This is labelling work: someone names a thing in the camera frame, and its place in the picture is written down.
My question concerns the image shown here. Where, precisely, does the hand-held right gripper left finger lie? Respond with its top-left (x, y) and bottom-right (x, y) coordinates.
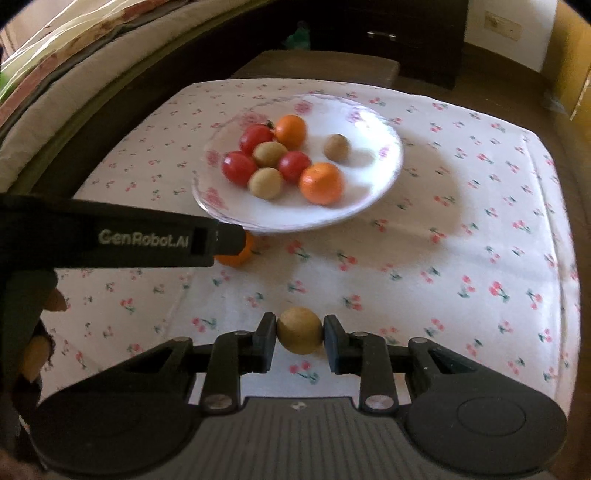
top-left (122, 313), bottom-right (278, 412)

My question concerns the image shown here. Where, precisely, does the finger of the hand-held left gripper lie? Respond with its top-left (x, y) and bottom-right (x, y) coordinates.
top-left (213, 220), bottom-right (248, 256)

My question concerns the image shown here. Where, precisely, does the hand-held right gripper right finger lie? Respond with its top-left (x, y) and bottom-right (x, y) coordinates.
top-left (323, 315), bottom-right (478, 412)

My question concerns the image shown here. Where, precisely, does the orange with green stem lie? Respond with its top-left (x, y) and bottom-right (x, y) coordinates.
top-left (215, 231), bottom-right (254, 269)

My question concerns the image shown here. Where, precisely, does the brown longan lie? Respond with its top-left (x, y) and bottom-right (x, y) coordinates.
top-left (253, 141), bottom-right (287, 169)
top-left (323, 133), bottom-right (352, 163)
top-left (248, 167), bottom-right (284, 200)
top-left (276, 307), bottom-right (324, 356)

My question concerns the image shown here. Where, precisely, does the red cherry tomato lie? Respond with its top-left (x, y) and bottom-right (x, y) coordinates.
top-left (222, 151), bottom-right (258, 187)
top-left (277, 151), bottom-right (313, 184)

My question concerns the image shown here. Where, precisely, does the red tomato with stem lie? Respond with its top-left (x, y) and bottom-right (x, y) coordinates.
top-left (239, 121), bottom-right (276, 157)

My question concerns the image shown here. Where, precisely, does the large orange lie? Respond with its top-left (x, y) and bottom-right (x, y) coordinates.
top-left (299, 162), bottom-right (345, 206)

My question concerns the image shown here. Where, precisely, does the smooth orange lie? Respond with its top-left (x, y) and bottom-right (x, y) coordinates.
top-left (274, 114), bottom-right (308, 151)

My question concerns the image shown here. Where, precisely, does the white floral plate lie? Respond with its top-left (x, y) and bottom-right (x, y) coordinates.
top-left (191, 93), bottom-right (404, 234)

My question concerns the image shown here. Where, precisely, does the person's left hand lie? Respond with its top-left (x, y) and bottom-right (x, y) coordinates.
top-left (19, 286), bottom-right (70, 385)

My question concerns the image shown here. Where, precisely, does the beige mattress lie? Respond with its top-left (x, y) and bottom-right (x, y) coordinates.
top-left (0, 0), bottom-right (259, 171)

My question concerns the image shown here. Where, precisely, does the cherry print tablecloth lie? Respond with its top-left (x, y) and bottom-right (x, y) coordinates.
top-left (41, 78), bottom-right (581, 416)

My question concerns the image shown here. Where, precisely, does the brown wooden table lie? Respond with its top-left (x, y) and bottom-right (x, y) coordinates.
top-left (230, 50), bottom-right (400, 89)

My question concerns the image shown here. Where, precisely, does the floral bed blanket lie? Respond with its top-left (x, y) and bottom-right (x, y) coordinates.
top-left (0, 0), bottom-right (185, 116)

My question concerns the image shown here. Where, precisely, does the green cloth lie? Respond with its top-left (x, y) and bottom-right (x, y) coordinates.
top-left (284, 25), bottom-right (311, 49)

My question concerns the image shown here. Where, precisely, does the dark wooden cabinet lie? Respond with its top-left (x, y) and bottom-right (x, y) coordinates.
top-left (308, 0), bottom-right (465, 90)

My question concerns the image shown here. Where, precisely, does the dark wooden bed frame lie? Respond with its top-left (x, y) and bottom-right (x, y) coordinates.
top-left (0, 9), bottom-right (296, 199)

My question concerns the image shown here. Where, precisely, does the wall socket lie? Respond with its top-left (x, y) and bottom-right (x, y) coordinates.
top-left (484, 10), bottom-right (523, 40)

